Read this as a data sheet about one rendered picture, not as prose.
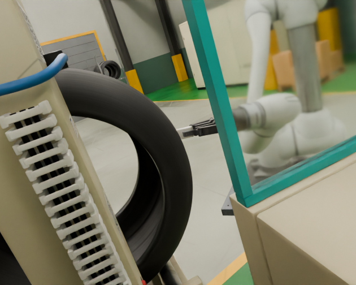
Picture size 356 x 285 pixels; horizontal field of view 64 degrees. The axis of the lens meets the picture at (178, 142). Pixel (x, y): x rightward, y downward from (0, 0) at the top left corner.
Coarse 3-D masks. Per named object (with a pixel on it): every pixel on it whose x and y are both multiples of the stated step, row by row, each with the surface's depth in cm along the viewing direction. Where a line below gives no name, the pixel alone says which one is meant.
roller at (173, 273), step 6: (168, 264) 76; (162, 270) 74; (168, 270) 74; (174, 270) 75; (162, 276) 73; (168, 276) 72; (174, 276) 72; (162, 282) 72; (168, 282) 70; (174, 282) 69; (180, 282) 70
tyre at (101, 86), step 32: (64, 96) 54; (96, 96) 56; (128, 96) 60; (128, 128) 59; (160, 128) 62; (160, 160) 63; (160, 192) 92; (192, 192) 72; (128, 224) 94; (160, 224) 68; (0, 256) 77; (160, 256) 68
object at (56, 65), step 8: (48, 56) 39; (56, 56) 39; (64, 56) 35; (48, 64) 39; (56, 64) 32; (64, 64) 40; (40, 72) 31; (48, 72) 32; (56, 72) 32; (16, 80) 30; (24, 80) 30; (32, 80) 31; (40, 80) 31; (0, 88) 30; (8, 88) 30; (16, 88) 30; (24, 88) 31
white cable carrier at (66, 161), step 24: (0, 120) 29; (24, 120) 32; (48, 120) 31; (24, 144) 30; (48, 144) 32; (24, 168) 31; (48, 168) 32; (72, 168) 33; (48, 192) 34; (72, 192) 34; (48, 216) 33; (72, 216) 34; (96, 216) 35; (72, 240) 34; (96, 240) 35; (96, 264) 38; (120, 264) 38
